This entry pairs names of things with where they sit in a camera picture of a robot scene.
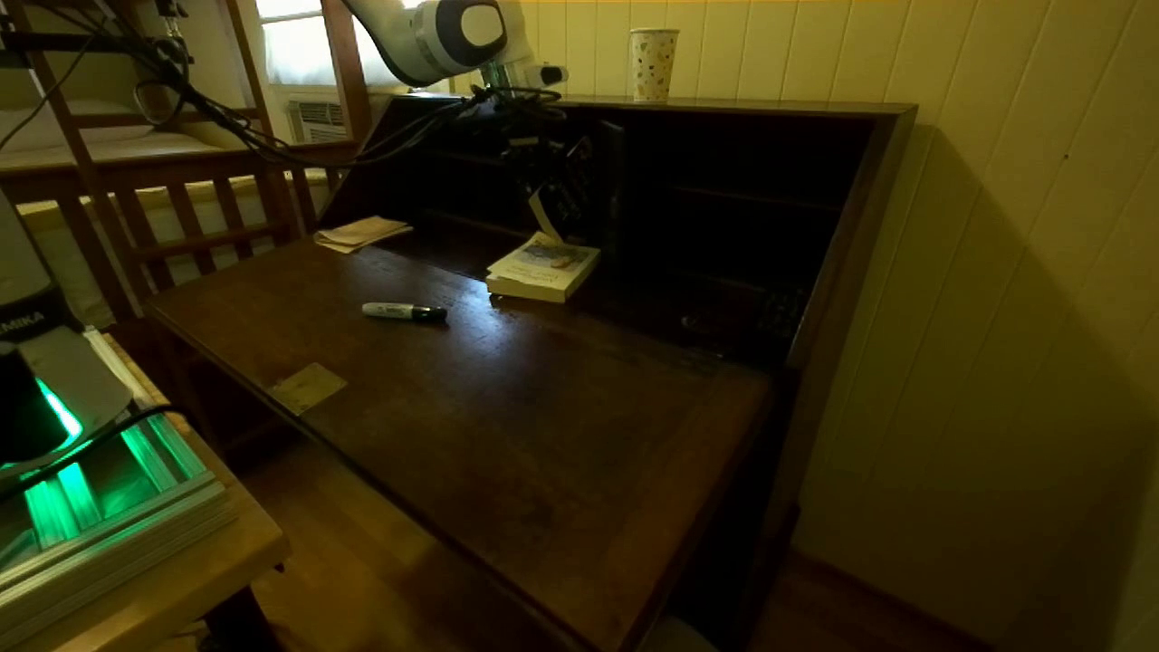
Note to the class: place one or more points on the stacked books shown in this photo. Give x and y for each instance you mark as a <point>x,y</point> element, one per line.
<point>544,269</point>

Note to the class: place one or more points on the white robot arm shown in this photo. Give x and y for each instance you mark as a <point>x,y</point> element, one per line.
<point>446,39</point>

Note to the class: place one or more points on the green lit device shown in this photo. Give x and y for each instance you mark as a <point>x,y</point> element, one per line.
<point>84,485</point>

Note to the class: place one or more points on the dark wooden secretary desk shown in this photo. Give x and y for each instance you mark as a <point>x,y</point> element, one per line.
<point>544,435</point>

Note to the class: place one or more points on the white folded paper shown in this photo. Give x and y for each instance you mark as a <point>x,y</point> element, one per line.
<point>361,235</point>

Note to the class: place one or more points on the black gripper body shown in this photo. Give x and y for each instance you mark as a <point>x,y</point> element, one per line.
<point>531,127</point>

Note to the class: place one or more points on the window air conditioner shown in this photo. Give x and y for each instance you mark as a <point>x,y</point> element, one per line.
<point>317,120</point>

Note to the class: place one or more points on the wooden ladder frame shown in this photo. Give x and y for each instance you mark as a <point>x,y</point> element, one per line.
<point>258,112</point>

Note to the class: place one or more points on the wooden slatted railing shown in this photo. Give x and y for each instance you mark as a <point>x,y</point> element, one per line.
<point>182,167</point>

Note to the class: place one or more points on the yellowish card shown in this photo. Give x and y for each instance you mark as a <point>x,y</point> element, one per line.
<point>304,390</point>

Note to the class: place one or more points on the white dotted paper cup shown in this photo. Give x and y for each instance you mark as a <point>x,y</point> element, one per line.
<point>653,64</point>

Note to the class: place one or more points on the black and white marker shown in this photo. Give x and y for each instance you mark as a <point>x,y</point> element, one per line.
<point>398,314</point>

